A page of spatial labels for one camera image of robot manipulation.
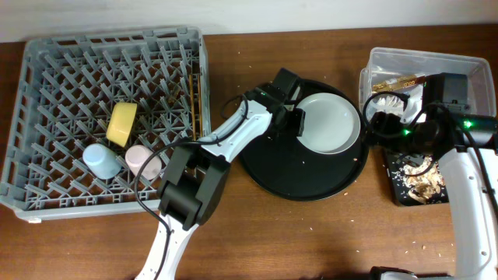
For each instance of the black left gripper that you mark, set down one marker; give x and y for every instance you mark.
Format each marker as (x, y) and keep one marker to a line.
(295, 121)

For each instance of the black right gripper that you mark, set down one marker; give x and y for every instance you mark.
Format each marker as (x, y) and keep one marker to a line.
(382, 127)

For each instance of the white round plate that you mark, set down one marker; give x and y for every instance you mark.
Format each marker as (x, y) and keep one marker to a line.
(331, 125)

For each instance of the wooden chopstick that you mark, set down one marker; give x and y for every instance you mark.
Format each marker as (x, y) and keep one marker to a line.
(192, 103)
(199, 102)

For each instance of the pink plastic cup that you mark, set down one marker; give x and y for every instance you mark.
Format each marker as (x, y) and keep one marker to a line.
(135, 157)

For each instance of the yellow bowl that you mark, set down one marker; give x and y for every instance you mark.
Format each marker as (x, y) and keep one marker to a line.
(121, 123)

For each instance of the light blue plastic cup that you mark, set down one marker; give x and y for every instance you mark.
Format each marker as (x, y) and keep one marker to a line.
(101, 161)

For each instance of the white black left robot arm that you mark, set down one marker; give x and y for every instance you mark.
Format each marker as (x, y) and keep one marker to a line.
(196, 174)

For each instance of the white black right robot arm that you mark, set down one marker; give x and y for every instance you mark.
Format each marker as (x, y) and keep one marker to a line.
(432, 115)

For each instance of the crumpled white paper waste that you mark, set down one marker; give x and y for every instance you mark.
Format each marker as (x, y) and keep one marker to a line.
(408, 110)

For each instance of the clear plastic waste bin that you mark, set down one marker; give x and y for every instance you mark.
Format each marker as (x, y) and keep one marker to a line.
(386, 63)

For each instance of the black rectangular waste tray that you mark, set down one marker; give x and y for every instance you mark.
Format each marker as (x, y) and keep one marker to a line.
(400, 186)

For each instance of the grey plastic dishwasher rack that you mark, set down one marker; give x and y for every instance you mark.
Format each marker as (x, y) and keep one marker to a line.
(68, 87)

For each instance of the round black serving tray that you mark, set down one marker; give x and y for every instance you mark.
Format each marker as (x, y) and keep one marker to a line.
(286, 168)

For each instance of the brown snack wrapper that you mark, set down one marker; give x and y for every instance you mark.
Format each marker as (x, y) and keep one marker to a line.
(402, 82)

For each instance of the food scraps pile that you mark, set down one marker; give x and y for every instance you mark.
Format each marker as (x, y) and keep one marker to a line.
(424, 183)

